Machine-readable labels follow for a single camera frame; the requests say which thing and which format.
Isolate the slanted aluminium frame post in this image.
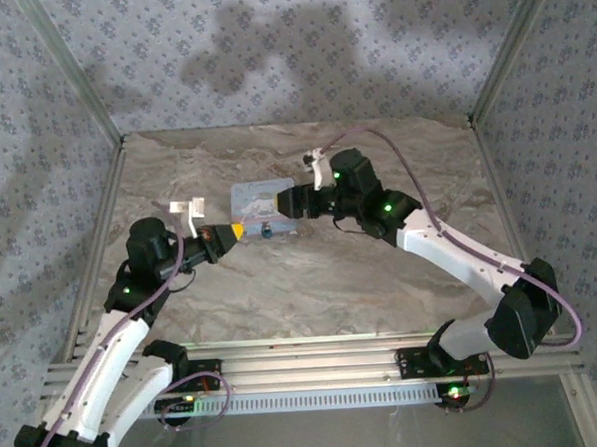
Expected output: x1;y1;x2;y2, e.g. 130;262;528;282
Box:
460;0;571;129
15;0;127;152

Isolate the pastel cartoon tin box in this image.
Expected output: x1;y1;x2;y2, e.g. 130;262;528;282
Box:
229;176;301;241

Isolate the white slotted cable duct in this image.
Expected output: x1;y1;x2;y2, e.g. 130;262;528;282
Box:
136;380;459;422

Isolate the aluminium profile beam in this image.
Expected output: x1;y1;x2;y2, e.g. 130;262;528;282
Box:
37;322;587;404

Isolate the purple cable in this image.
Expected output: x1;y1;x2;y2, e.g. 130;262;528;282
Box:
17;229;235;447
321;114;589;422

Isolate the black electronics board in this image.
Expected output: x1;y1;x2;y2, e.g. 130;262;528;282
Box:
153;394;199;418
435;379;478;411

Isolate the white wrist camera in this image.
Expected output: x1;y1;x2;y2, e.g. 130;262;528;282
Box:
301;146;336;192
168;196;209;240

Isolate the short aluminium frame leg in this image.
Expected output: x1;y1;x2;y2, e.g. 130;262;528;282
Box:
559;371;597;447

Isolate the aluminium table edge rail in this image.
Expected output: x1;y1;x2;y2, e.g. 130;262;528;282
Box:
467;112;559;340
51;136;139;365

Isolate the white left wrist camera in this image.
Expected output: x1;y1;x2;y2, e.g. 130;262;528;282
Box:
168;196;209;240

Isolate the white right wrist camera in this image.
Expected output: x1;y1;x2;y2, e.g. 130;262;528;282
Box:
301;146;336;192

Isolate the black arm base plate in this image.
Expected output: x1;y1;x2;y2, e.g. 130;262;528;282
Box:
182;357;224;394
393;341;491;381

